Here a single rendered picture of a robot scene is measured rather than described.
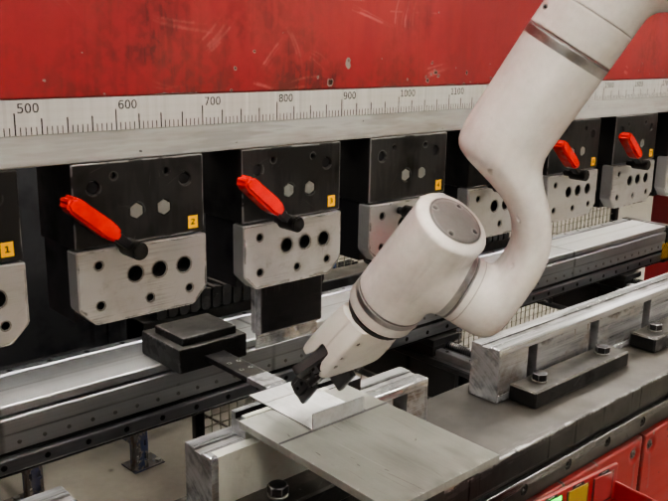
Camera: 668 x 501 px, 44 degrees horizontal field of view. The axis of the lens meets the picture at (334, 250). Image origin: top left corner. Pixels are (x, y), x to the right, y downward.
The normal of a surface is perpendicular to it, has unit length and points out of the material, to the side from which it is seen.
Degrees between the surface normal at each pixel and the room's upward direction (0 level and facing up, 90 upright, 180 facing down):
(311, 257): 90
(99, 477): 0
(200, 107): 90
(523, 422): 0
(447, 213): 40
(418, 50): 90
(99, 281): 90
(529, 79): 81
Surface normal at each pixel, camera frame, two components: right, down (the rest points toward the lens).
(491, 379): -0.74, 0.15
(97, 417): 0.67, 0.19
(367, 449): 0.02, -0.97
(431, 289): -0.14, 0.64
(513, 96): -0.53, 0.05
